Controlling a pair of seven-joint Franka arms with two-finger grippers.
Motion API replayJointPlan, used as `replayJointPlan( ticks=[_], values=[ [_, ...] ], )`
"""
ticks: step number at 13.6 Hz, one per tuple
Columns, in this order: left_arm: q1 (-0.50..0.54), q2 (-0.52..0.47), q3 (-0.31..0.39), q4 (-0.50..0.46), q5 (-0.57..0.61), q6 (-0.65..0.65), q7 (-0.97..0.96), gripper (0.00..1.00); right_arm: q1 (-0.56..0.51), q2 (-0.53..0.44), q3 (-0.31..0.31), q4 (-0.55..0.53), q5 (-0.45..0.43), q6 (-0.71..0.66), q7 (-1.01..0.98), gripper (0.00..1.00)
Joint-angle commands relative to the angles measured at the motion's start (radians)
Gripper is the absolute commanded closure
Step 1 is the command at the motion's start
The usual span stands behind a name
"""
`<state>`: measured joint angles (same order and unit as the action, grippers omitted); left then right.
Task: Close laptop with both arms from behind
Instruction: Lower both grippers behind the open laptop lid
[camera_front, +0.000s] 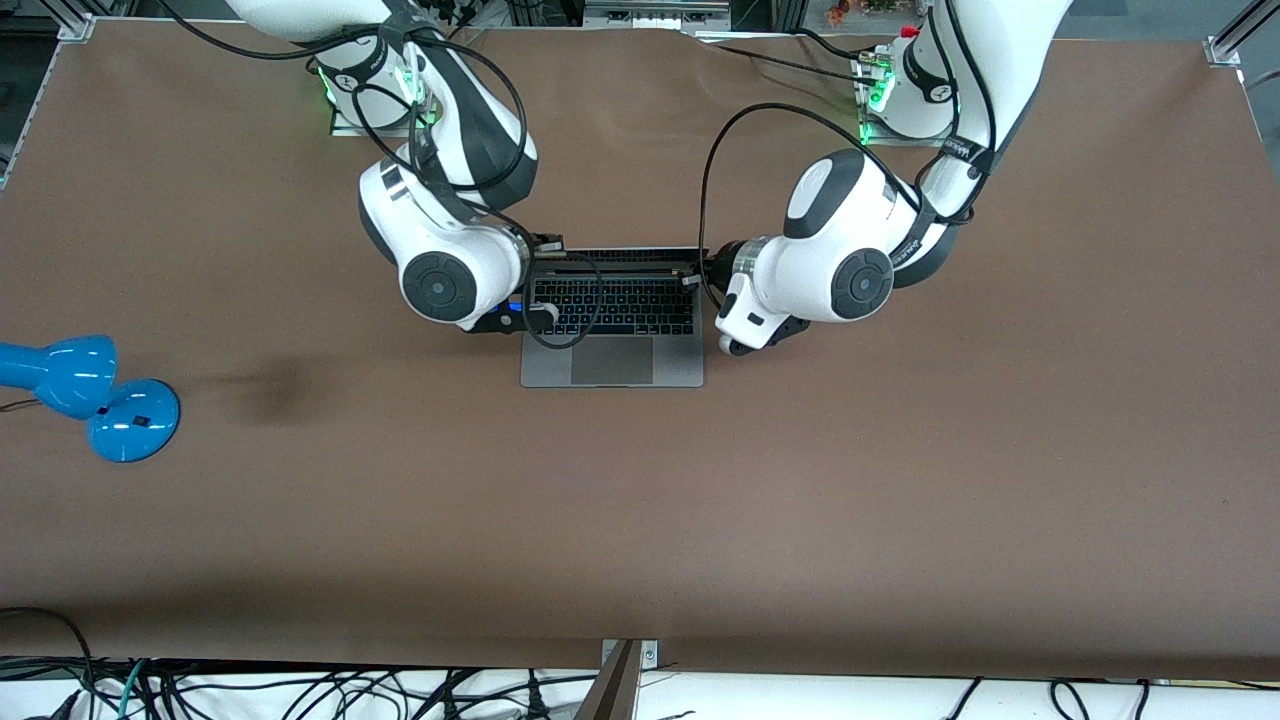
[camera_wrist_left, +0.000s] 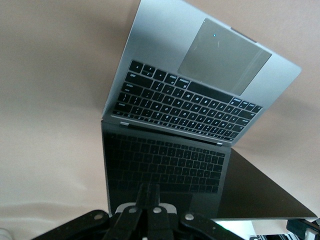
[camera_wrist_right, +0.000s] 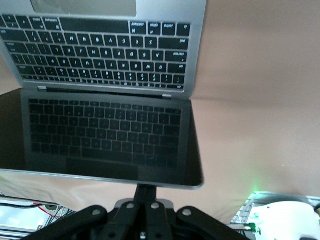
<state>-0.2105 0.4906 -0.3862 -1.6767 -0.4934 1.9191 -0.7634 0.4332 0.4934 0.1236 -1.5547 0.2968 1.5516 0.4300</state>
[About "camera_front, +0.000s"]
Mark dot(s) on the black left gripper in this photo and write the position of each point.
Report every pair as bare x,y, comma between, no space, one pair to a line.
718,266

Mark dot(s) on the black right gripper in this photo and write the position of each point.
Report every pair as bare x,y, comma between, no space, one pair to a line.
547,243

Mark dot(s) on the grey laptop computer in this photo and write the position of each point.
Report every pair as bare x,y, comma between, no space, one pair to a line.
610,362

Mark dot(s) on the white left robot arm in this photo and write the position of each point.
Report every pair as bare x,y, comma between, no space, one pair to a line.
820,260

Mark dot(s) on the grey metal box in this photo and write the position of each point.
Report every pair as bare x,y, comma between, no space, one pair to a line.
655,14

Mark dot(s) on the brown table cover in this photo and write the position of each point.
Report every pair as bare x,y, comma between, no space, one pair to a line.
900,500

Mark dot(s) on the blue desk lamp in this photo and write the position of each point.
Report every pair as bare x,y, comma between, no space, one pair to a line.
130,425

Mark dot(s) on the aluminium corner profile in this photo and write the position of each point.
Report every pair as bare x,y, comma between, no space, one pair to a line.
1225,48
75,25

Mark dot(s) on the small metal table bracket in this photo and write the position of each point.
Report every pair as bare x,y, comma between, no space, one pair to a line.
650,655

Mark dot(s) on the brown wooden post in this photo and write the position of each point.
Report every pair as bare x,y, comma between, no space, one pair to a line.
612,695

